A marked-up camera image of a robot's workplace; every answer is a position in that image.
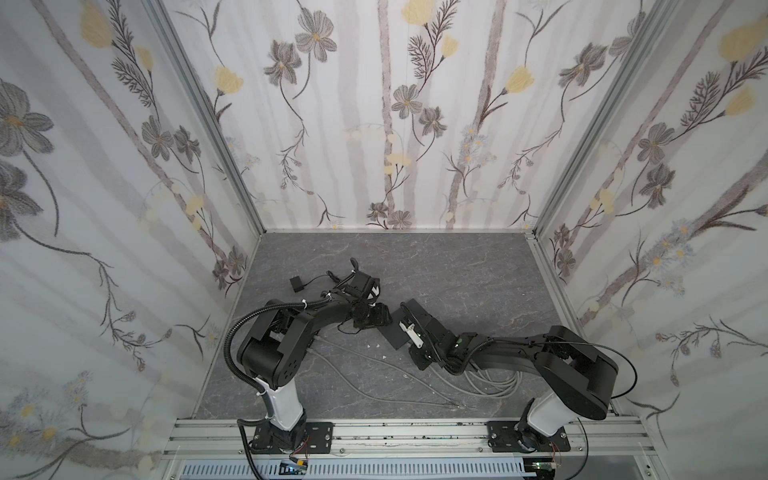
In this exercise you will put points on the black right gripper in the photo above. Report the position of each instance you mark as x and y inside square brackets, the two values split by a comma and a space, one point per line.
[414, 318]

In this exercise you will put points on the grey network switch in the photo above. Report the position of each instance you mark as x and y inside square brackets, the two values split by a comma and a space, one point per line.
[392, 333]

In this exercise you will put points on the black power adapter with cable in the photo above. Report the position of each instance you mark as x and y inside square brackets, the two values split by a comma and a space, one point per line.
[298, 284]

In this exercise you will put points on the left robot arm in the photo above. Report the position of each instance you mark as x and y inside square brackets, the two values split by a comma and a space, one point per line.
[266, 347]

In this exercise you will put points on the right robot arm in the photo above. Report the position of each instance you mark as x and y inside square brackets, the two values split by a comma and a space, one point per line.
[581, 378]

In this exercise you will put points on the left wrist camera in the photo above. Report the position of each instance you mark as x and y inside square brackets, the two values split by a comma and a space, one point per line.
[363, 286]

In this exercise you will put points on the white slotted cable duct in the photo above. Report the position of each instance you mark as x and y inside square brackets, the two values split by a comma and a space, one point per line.
[414, 468]

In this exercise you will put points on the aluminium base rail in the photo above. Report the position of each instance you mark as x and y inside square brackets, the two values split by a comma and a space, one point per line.
[410, 438]

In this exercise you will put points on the aluminium corner frame left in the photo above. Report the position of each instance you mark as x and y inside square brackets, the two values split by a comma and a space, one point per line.
[203, 108]

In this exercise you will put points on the aluminium corner frame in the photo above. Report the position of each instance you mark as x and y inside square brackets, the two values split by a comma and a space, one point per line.
[203, 108]
[647, 36]

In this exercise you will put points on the aluminium corner frame right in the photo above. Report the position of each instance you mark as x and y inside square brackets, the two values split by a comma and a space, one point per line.
[647, 36]

